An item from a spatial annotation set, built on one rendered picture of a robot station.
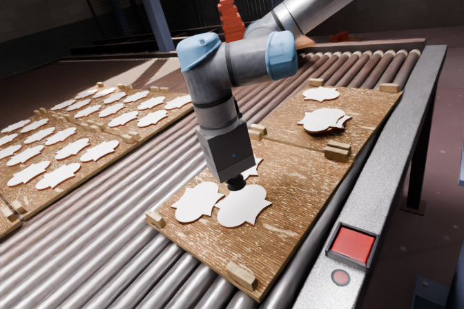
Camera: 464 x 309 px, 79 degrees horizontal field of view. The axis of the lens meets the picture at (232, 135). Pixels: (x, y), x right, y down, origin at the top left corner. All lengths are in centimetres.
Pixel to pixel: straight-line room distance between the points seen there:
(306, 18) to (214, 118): 25
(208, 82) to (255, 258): 33
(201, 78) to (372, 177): 48
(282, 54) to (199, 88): 14
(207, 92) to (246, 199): 30
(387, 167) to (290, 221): 29
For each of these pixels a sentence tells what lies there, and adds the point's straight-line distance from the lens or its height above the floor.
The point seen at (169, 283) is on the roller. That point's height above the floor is 92.
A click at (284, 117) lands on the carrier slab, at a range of 99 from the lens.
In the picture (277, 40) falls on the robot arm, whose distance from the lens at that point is 46.
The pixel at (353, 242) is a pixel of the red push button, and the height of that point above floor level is 93.
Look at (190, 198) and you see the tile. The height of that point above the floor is 94.
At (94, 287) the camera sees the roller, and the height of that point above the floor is 91.
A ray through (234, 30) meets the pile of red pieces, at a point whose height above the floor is 114.
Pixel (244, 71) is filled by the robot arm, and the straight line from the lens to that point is 46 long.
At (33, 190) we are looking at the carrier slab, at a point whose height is 94.
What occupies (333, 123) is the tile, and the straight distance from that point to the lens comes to 86.
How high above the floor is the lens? 140
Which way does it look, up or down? 29 degrees down
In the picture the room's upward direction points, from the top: 15 degrees counter-clockwise
